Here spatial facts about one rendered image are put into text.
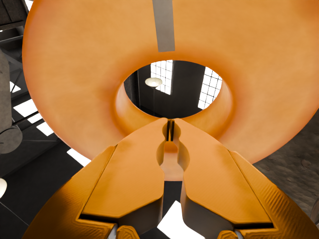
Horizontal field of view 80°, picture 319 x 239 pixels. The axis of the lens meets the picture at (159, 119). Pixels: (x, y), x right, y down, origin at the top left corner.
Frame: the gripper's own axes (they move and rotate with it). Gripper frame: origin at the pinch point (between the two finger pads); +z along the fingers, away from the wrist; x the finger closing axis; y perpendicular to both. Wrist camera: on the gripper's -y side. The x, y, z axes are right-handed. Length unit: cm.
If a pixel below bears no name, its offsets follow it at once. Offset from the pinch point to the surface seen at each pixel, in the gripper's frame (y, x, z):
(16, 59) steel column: 189, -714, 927
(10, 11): -9, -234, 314
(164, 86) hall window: 275, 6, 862
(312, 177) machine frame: 28, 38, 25
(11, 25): 10, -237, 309
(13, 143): 137, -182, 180
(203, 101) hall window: 295, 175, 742
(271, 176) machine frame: 33, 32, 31
